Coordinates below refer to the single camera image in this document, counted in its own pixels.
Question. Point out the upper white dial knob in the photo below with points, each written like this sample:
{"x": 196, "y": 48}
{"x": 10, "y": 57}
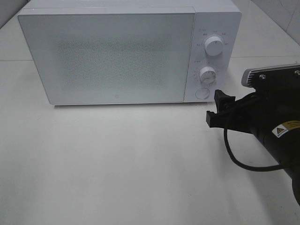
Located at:
{"x": 213, "y": 45}

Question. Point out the white microwave oven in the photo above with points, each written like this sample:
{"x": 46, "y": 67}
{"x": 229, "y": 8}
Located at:
{"x": 221, "y": 22}

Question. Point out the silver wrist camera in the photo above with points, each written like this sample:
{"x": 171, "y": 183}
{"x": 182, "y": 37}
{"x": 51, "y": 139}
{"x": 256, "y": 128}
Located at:
{"x": 272, "y": 78}

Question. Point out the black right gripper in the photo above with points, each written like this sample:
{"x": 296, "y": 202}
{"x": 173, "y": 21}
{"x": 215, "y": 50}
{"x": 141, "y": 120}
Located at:
{"x": 263, "y": 115}

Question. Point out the white timer knob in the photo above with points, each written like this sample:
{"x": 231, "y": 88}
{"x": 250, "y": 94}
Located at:
{"x": 207, "y": 75}

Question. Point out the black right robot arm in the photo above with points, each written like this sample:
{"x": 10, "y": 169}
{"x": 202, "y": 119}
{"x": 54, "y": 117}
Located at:
{"x": 286, "y": 152}

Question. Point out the round door release button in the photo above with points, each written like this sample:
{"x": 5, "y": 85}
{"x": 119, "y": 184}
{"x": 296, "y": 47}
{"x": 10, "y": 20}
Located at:
{"x": 202, "y": 93}

